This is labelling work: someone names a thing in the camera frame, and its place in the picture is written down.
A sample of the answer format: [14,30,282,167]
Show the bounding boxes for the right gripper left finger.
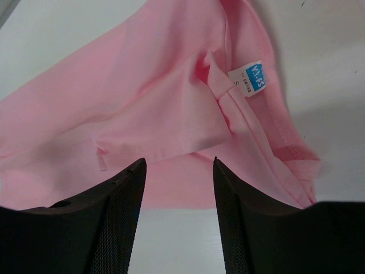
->
[1,158,147,273]

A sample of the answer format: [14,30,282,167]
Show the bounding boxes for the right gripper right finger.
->
[213,159,364,273]

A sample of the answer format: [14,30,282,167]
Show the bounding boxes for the pink t shirt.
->
[1,1,320,209]

